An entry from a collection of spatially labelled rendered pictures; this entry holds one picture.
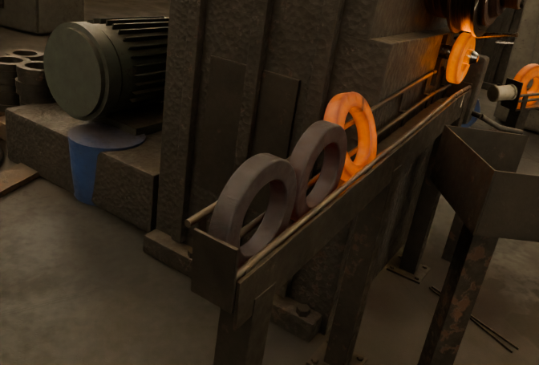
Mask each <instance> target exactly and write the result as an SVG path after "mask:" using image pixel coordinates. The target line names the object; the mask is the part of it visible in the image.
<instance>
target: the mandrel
mask: <svg viewBox="0 0 539 365"><path fill-rule="evenodd" d="M452 47H453V46H451V45H447V44H443V43H441V45H440V50H439V54H438V57H437V58H442V59H447V60H448V58H449V55H450V53H451V50H452ZM478 59H479V55H478V54H477V53H476V52H475V51H474V50H469V49H468V50H467V52H466V54H465V56H464V60H463V62H462V63H465V64H469V65H470V64H474V63H477V62H478Z"/></svg>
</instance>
